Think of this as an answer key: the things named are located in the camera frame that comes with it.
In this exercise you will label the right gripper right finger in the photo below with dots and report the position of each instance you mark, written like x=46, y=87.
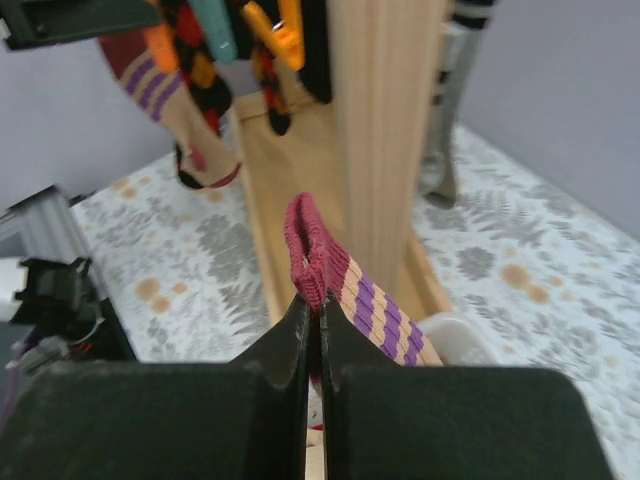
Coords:
x=385, y=421

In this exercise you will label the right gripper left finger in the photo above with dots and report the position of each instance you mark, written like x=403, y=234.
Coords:
x=245, y=419

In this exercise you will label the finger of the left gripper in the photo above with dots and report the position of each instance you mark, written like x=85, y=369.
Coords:
x=38, y=24

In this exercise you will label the orange clothes clip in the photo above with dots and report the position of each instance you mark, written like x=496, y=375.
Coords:
x=159, y=42

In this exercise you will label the maroon beige purple striped sock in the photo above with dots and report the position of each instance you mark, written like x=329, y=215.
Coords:
x=170, y=100

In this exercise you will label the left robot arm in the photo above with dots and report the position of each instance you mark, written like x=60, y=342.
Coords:
x=49, y=285

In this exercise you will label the teal clothes clip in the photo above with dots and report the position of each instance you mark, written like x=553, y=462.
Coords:
x=215, y=23

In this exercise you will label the orange clip on grey sock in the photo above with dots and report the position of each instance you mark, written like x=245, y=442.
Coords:
x=285, y=38

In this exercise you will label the white plastic laundry basket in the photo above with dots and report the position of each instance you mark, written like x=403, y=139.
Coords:
x=457, y=341

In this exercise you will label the red yellow argyle sock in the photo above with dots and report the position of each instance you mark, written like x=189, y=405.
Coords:
x=197, y=67

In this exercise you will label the floral table mat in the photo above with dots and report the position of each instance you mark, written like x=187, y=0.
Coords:
x=546, y=281

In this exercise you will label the wooden clothes rack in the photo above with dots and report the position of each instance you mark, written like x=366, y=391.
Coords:
x=359, y=157

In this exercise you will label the black plain sock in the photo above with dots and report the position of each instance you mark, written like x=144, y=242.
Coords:
x=315, y=75

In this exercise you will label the grey striped sock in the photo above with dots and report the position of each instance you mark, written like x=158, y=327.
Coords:
x=462, y=37

